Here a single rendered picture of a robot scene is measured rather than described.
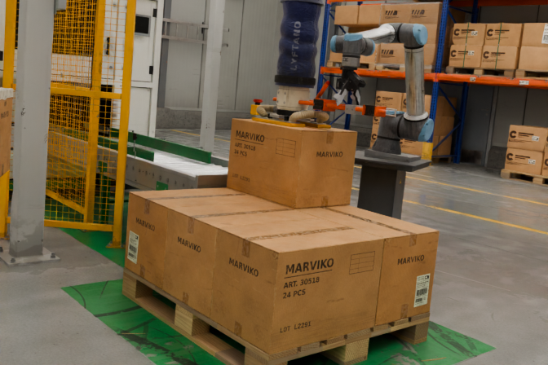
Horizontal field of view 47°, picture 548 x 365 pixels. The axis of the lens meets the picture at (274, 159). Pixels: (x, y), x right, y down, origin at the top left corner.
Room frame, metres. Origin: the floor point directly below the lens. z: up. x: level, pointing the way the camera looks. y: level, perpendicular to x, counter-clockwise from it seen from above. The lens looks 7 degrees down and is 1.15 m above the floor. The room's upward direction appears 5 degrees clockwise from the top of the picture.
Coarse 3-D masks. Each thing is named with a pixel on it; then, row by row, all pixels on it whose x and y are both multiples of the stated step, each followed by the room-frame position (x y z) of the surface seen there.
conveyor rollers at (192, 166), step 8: (136, 144) 5.29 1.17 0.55; (160, 152) 4.92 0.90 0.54; (168, 152) 4.96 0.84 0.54; (160, 160) 4.43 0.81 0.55; (168, 160) 4.47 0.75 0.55; (176, 160) 4.51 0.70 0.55; (184, 160) 4.55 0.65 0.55; (192, 160) 4.60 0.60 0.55; (176, 168) 4.10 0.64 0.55; (184, 168) 4.14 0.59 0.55; (192, 168) 4.18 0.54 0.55; (200, 168) 4.21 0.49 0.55; (208, 168) 4.25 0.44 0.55; (216, 168) 4.30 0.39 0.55; (224, 168) 4.34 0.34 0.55
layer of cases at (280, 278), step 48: (144, 192) 3.18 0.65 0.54; (192, 192) 3.30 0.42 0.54; (240, 192) 3.44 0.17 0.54; (144, 240) 3.02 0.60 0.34; (192, 240) 2.69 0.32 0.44; (240, 240) 2.44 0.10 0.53; (288, 240) 2.44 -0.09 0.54; (336, 240) 2.52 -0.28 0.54; (384, 240) 2.65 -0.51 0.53; (432, 240) 2.87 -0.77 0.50; (192, 288) 2.67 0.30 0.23; (240, 288) 2.42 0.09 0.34; (288, 288) 2.30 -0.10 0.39; (336, 288) 2.47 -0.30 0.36; (384, 288) 2.67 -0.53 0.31; (240, 336) 2.40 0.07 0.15; (288, 336) 2.32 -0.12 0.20; (336, 336) 2.49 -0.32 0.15
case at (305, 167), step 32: (256, 128) 3.39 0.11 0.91; (288, 128) 3.19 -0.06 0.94; (320, 128) 3.37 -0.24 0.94; (256, 160) 3.37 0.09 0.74; (288, 160) 3.17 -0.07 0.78; (320, 160) 3.20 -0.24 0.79; (352, 160) 3.35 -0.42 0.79; (256, 192) 3.35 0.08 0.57; (288, 192) 3.15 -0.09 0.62; (320, 192) 3.21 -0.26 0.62
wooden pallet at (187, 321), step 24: (144, 288) 3.09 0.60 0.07; (168, 312) 2.91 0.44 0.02; (192, 312) 2.66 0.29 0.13; (192, 336) 2.65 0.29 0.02; (216, 336) 2.67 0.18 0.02; (360, 336) 2.59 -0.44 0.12; (408, 336) 2.87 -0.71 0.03; (240, 360) 2.46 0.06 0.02; (264, 360) 2.27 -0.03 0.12; (288, 360) 2.32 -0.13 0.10; (336, 360) 2.57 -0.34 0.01; (360, 360) 2.60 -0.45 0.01
